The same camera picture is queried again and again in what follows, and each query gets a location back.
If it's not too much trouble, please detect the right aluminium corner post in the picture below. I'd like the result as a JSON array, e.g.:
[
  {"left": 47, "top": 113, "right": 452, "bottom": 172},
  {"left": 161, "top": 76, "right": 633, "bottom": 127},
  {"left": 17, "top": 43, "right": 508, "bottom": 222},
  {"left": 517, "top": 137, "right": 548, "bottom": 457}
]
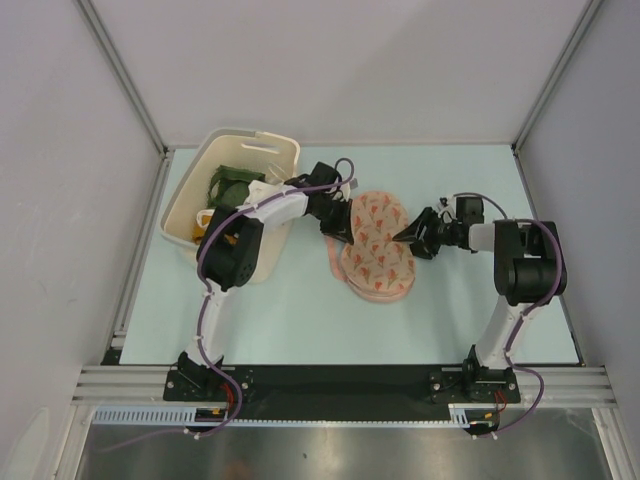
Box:
[{"left": 511, "top": 0, "right": 605, "bottom": 157}]

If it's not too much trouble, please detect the green garment in basket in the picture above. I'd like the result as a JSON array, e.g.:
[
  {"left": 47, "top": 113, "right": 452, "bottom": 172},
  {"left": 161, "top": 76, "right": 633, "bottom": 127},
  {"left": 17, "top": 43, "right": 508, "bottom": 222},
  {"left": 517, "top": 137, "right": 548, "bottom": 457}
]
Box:
[{"left": 206, "top": 165, "right": 265, "bottom": 209}]

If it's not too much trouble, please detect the cream plastic laundry basket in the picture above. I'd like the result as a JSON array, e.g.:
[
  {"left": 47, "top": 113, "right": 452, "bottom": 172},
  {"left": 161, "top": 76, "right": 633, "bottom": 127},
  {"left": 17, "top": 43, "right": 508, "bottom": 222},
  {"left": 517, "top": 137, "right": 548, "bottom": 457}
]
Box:
[{"left": 160, "top": 130, "right": 300, "bottom": 270}]

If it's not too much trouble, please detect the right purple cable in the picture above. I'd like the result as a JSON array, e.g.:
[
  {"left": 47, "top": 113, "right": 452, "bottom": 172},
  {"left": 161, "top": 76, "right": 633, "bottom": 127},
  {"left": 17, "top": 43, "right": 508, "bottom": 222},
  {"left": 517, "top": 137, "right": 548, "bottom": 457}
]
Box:
[{"left": 452, "top": 192, "right": 562, "bottom": 440}]

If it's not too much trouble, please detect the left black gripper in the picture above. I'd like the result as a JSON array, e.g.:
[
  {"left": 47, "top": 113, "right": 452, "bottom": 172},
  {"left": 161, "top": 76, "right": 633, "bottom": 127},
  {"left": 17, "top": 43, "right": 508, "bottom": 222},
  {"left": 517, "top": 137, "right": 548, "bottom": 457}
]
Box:
[{"left": 310, "top": 197, "right": 353, "bottom": 245}]

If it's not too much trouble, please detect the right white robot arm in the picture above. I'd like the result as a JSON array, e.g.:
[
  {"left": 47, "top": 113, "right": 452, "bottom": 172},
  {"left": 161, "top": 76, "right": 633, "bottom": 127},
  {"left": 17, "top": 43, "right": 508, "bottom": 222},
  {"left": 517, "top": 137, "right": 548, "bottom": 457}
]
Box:
[{"left": 393, "top": 192, "right": 567, "bottom": 404}]

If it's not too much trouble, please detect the left aluminium corner post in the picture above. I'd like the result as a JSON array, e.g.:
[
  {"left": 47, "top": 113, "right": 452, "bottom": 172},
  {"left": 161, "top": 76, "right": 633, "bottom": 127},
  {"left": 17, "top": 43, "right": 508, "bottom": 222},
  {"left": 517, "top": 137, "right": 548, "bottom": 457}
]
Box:
[{"left": 69, "top": 0, "right": 171, "bottom": 159}]

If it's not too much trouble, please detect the mustard yellow garment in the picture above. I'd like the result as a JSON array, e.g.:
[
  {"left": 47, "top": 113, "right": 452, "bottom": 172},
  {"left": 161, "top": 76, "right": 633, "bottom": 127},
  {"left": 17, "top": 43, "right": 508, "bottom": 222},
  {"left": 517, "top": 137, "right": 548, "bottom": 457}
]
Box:
[{"left": 191, "top": 225, "right": 239, "bottom": 246}]

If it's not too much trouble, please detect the grey slotted cable duct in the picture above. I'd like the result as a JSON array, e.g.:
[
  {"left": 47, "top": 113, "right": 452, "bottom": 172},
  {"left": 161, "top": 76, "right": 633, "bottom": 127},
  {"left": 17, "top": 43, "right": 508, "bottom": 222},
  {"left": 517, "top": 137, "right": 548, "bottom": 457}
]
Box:
[{"left": 92, "top": 403, "right": 501, "bottom": 429}]

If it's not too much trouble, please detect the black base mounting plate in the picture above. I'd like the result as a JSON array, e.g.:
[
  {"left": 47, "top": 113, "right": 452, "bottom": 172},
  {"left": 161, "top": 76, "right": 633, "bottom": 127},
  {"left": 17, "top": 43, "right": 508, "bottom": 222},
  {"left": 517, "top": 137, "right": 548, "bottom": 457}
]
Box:
[{"left": 163, "top": 364, "right": 521, "bottom": 422}]

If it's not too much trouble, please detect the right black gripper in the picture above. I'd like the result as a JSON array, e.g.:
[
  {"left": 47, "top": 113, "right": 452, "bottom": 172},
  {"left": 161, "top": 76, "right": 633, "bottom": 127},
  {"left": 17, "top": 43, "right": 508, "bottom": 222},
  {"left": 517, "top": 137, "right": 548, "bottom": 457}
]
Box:
[{"left": 394, "top": 206, "right": 462, "bottom": 259}]

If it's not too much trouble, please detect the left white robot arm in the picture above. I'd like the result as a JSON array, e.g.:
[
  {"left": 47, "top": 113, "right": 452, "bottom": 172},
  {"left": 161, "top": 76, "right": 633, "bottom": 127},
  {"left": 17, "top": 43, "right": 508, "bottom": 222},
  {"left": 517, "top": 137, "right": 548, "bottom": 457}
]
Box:
[{"left": 173, "top": 158, "right": 355, "bottom": 400}]

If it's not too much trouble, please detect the aluminium corner post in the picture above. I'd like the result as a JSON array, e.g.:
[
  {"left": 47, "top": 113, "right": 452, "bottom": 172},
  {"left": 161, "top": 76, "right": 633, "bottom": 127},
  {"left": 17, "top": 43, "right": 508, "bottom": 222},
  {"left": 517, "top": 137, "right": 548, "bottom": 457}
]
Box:
[
  {"left": 69, "top": 0, "right": 171, "bottom": 159},
  {"left": 511, "top": 0, "right": 605, "bottom": 157}
]

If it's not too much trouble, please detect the white garment in basket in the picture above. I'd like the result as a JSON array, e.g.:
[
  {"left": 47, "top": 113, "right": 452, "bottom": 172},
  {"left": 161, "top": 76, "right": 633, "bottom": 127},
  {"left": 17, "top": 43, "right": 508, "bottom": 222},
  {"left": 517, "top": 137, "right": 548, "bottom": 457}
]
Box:
[{"left": 196, "top": 175, "right": 282, "bottom": 229}]

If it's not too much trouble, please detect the pink floral mesh laundry bag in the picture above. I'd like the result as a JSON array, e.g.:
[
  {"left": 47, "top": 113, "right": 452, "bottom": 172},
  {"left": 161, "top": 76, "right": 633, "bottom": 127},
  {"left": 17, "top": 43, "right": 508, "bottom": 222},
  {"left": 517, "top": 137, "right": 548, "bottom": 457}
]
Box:
[{"left": 325, "top": 191, "right": 416, "bottom": 303}]

